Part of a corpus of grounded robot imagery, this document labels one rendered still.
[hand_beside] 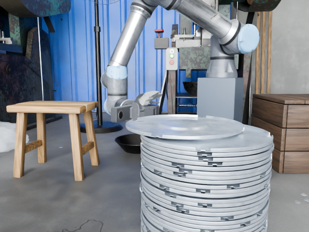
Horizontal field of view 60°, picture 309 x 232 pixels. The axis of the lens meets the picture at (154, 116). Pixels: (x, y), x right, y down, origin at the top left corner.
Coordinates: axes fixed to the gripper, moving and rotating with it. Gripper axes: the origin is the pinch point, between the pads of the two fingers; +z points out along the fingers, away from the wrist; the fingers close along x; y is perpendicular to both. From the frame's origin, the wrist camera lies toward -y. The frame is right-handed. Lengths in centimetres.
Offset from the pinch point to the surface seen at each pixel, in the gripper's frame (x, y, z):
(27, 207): 34, -31, -36
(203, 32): -41, 89, -75
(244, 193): 9.1, -3.0, 33.5
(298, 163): 29, 81, 0
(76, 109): 2.1, -7.9, -48.8
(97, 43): -37, 43, -151
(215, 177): 5.7, -8.3, 31.3
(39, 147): 26, -17, -84
